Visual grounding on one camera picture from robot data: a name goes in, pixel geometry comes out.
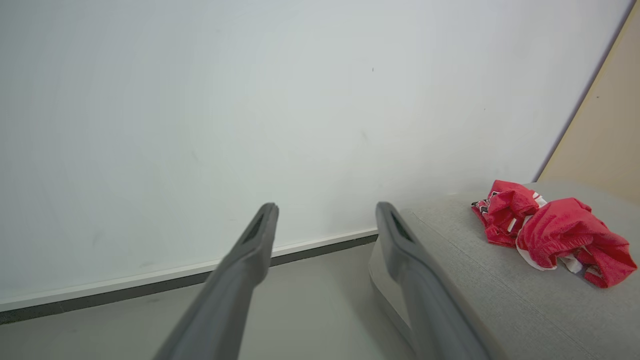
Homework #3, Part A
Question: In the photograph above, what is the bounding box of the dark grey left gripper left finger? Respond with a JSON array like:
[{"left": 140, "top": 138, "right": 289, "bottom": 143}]
[{"left": 153, "top": 202, "right": 280, "bottom": 360}]

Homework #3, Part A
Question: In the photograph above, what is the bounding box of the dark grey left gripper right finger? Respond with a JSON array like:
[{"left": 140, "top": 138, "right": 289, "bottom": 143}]
[{"left": 375, "top": 202, "right": 491, "bottom": 360}]

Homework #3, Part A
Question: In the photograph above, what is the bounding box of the red and white garment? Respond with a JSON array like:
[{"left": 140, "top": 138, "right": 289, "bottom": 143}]
[{"left": 471, "top": 180, "right": 638, "bottom": 289}]

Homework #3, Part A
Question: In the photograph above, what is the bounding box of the white and grey baseboard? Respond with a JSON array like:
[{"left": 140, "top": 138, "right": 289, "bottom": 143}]
[{"left": 0, "top": 228, "right": 379, "bottom": 325}]

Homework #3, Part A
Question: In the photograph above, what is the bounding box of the grey fabric sofa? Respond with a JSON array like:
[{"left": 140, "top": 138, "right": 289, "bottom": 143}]
[{"left": 369, "top": 181, "right": 640, "bottom": 360}]

